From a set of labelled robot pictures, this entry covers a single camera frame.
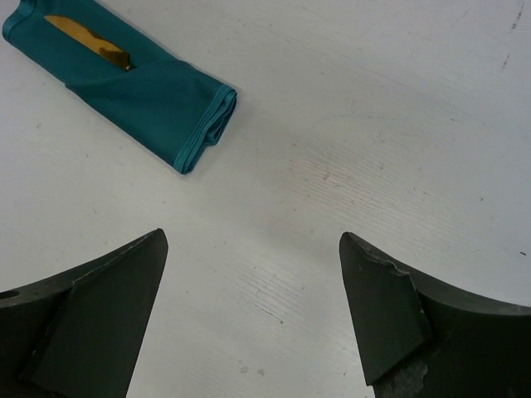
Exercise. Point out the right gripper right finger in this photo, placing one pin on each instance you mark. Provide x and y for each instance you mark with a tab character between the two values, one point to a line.
418	336

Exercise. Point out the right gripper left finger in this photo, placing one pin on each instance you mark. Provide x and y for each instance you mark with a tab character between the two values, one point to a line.
79	333

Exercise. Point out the teal cloth napkin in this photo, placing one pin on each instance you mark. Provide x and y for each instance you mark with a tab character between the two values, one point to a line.
167	105

